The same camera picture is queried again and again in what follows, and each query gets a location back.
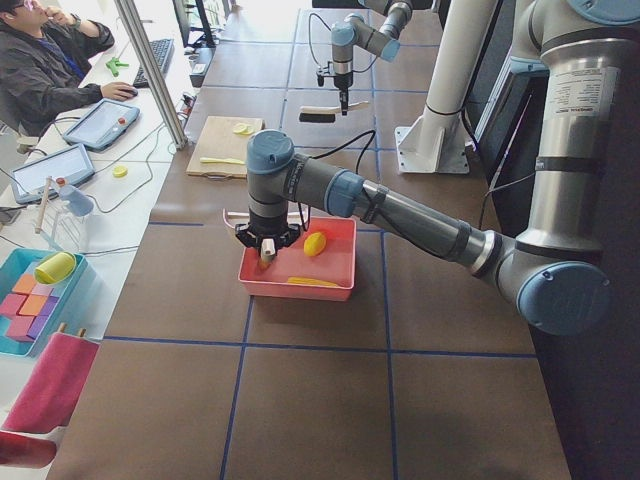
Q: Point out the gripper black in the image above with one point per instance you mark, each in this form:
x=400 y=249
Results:
x=265 y=226
x=342 y=82

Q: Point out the beige hand brush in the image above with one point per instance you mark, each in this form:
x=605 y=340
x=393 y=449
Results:
x=318 y=114

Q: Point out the yellow toy potato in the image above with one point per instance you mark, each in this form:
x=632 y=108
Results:
x=314 y=244

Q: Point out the yellow toy corn cob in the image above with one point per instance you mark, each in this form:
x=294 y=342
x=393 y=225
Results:
x=295 y=280

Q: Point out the beige dustpan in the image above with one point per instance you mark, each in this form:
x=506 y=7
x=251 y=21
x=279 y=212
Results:
x=267 y=251

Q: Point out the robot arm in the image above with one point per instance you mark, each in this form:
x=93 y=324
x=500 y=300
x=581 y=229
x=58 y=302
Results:
x=550 y=271
x=353 y=31

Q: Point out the pink plastic bin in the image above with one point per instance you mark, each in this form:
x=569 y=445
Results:
x=336 y=264

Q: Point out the yellow-green plastic knife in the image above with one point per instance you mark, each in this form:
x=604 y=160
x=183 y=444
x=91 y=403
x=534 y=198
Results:
x=213 y=160

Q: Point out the bamboo cutting board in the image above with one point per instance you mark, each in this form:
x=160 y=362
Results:
x=218 y=140

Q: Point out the lemon half on desk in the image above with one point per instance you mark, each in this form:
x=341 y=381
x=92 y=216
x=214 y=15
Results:
x=119 y=171

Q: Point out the black monitor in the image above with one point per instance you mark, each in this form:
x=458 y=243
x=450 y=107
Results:
x=195 y=29

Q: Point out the blue plastic cup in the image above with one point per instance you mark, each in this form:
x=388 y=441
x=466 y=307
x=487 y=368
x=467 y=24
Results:
x=77 y=202

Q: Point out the far teach pendant tablet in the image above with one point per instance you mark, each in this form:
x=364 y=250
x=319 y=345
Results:
x=102 y=125

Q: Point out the teach pendant tablet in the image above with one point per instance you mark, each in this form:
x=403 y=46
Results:
x=71 y=163
x=102 y=125

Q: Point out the clear rack wooden rod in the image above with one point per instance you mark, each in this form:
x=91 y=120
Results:
x=56 y=224

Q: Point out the yellow-green cup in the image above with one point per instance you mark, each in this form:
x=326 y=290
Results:
x=55 y=268

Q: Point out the green toy clamp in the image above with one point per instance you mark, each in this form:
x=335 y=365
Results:
x=114 y=65

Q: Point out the near teach pendant tablet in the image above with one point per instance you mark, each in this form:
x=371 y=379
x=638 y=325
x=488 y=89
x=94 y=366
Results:
x=71 y=163

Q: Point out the coloured foam blocks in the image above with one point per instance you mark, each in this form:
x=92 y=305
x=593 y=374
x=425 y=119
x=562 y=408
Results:
x=27 y=305

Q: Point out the teal storage box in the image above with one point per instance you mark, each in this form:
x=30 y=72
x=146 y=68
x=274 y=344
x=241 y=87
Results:
x=70 y=309

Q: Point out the pink cloth roll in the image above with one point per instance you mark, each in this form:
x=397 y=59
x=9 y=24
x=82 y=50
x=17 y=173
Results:
x=50 y=396

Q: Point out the seated person dark jacket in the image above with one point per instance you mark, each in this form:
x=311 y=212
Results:
x=45 y=56

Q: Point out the red chair seat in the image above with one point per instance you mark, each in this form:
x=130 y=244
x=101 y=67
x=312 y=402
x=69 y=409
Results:
x=28 y=452

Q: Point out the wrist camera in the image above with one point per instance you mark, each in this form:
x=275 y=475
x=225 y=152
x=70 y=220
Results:
x=324 y=72

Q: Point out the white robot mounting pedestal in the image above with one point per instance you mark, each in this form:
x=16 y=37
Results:
x=435 y=142

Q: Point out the aluminium frame post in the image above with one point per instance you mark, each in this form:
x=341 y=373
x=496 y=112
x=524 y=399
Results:
x=129 y=15

